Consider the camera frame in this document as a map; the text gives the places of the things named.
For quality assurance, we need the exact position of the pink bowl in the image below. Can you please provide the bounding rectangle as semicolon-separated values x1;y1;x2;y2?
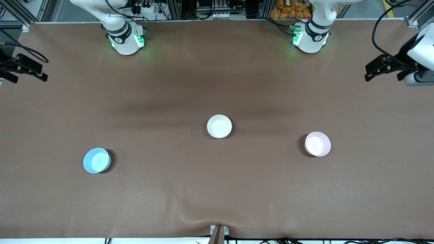
304;131;332;157

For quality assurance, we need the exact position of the aluminium frame post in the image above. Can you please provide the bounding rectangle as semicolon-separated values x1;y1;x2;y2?
405;0;434;28
0;0;51;28

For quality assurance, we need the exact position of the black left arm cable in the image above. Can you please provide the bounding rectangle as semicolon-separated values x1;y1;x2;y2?
372;0;409;59

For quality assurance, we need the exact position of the white bowl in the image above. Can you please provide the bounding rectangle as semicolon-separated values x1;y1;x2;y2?
207;115;233;139

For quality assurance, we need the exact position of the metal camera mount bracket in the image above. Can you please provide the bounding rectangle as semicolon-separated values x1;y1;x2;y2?
210;224;229;244

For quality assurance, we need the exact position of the brown table mat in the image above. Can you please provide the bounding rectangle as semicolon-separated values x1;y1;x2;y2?
0;20;434;240

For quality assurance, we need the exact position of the bag of orange items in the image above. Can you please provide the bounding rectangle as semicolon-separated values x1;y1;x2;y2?
270;0;312;20

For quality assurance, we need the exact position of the aluminium equipment rack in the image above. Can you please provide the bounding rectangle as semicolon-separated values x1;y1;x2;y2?
166;0;272;21

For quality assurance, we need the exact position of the blue bowl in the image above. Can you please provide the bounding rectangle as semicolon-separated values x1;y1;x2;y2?
83;147;111;174

